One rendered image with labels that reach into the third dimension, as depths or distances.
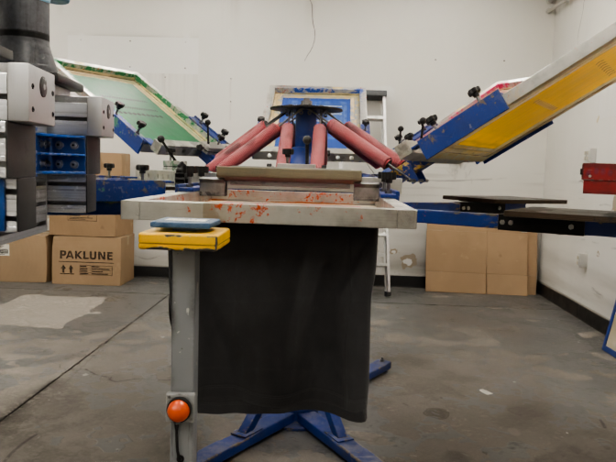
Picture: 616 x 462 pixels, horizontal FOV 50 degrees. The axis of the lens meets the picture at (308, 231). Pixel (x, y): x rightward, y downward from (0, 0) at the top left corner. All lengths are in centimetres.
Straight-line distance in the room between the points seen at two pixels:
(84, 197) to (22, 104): 52
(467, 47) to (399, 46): 60
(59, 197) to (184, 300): 58
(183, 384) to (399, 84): 511
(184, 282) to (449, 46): 524
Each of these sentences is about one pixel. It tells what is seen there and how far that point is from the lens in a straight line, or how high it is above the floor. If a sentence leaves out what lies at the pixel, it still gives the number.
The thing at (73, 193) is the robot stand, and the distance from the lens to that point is 162.
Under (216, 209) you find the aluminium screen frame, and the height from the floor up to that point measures 98.
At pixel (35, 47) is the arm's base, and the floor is 132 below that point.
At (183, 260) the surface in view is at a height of 90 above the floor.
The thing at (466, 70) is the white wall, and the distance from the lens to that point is 618.
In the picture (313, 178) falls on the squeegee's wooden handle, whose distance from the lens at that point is 183.
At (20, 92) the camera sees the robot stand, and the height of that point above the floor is 117.
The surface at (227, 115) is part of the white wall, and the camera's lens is 611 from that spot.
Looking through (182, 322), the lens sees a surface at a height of 80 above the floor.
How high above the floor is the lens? 106
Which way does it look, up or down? 5 degrees down
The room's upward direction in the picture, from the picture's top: 2 degrees clockwise
